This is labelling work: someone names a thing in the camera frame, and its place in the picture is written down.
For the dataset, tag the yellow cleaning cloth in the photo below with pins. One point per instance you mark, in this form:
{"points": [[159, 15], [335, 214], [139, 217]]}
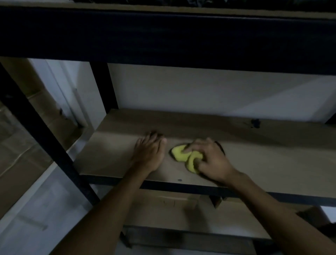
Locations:
{"points": [[179, 154]]}

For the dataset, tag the brown wooden shelf board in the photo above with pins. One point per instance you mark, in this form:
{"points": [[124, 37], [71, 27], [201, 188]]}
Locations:
{"points": [[262, 157]]}

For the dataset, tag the person's left thumb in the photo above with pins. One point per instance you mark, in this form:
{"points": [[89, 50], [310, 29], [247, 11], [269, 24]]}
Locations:
{"points": [[162, 147]]}

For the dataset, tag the thin wooden shelf board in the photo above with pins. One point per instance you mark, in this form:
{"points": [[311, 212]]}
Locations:
{"points": [[236, 11]]}

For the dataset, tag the person's right hand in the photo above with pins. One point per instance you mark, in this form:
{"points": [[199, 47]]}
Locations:
{"points": [[215, 164]]}

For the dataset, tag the person's left forearm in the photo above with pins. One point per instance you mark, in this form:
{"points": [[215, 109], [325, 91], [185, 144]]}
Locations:
{"points": [[105, 218]]}

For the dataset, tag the person's right thumb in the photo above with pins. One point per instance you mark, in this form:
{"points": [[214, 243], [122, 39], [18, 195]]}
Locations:
{"points": [[201, 164]]}

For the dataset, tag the plain brown cardboard box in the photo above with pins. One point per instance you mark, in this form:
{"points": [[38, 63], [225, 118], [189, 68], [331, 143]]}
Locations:
{"points": [[21, 76]]}

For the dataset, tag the black metal shelving rack frame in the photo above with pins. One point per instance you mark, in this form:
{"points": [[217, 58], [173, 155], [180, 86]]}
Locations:
{"points": [[168, 39]]}

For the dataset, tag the large taped cardboard box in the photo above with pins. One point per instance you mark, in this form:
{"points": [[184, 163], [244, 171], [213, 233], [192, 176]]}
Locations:
{"points": [[21, 147]]}

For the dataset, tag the small dark debris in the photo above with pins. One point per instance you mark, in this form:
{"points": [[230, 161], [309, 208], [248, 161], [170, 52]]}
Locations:
{"points": [[255, 123]]}

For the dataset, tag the person's right forearm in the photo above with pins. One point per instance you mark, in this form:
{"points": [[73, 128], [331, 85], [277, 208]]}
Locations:
{"points": [[283, 220]]}

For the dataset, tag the person's left hand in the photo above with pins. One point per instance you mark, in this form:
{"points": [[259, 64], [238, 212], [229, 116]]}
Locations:
{"points": [[148, 155]]}

